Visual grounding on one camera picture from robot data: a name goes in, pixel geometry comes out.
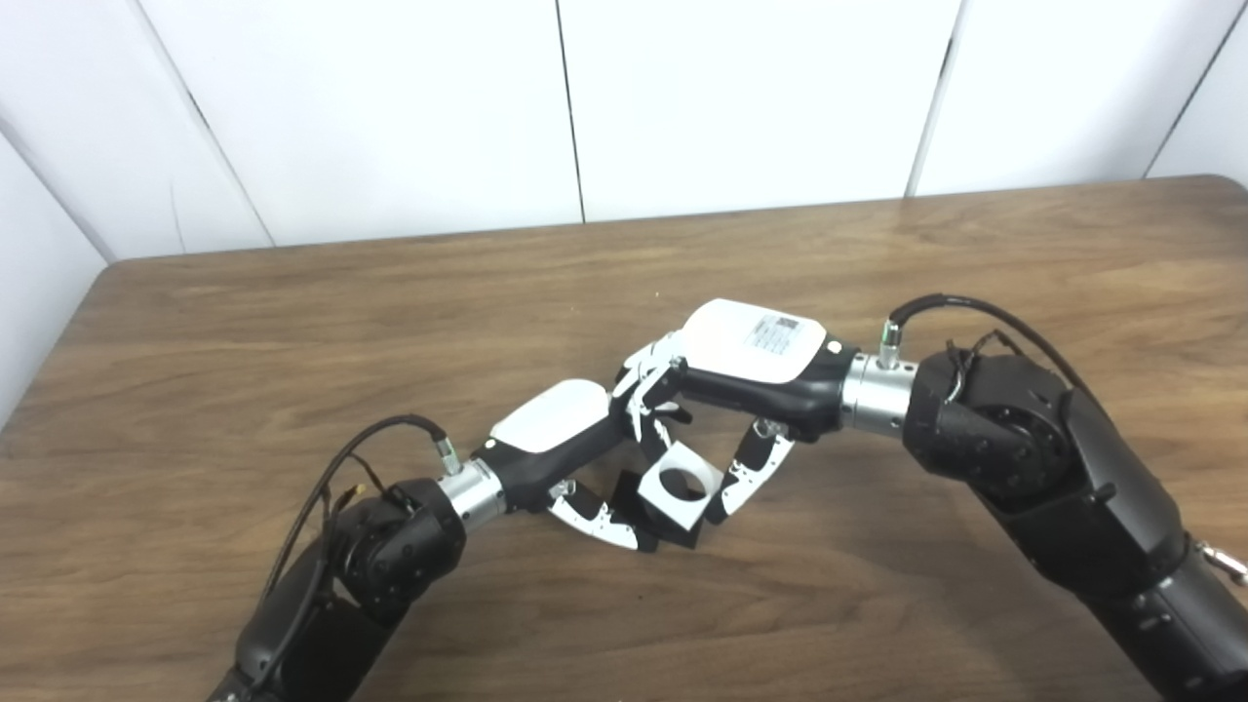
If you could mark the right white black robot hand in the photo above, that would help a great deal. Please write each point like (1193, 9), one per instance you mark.
(760, 361)

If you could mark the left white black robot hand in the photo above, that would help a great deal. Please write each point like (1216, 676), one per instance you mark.
(551, 429)

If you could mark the white square piece with hole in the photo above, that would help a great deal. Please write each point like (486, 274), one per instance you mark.
(682, 517)

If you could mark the black peg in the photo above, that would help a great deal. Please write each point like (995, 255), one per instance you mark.
(673, 539)

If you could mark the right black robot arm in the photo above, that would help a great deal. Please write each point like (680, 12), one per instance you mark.
(1053, 468)

